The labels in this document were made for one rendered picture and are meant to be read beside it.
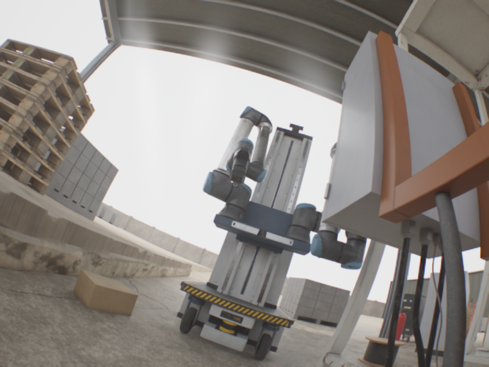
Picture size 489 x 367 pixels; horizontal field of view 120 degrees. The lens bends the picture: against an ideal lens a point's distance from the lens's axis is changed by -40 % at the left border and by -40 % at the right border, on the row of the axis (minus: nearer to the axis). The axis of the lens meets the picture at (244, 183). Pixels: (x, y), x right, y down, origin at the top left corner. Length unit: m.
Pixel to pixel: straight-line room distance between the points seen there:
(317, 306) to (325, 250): 4.24
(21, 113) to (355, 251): 2.17
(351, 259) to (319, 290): 4.16
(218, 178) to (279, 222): 0.54
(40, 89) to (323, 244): 2.04
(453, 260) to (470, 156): 0.11
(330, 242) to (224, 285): 0.93
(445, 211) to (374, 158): 0.20
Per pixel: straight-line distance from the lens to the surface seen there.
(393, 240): 0.64
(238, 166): 1.12
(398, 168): 0.41
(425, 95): 0.74
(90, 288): 1.28
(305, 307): 5.01
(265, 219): 1.68
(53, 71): 2.09
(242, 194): 1.57
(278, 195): 1.84
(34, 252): 1.35
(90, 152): 3.31
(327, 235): 0.96
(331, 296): 5.29
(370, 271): 1.12
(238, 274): 1.70
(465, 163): 0.29
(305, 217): 1.56
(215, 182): 1.54
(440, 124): 0.70
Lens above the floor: 0.46
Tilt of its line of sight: 22 degrees up
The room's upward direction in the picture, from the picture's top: 21 degrees clockwise
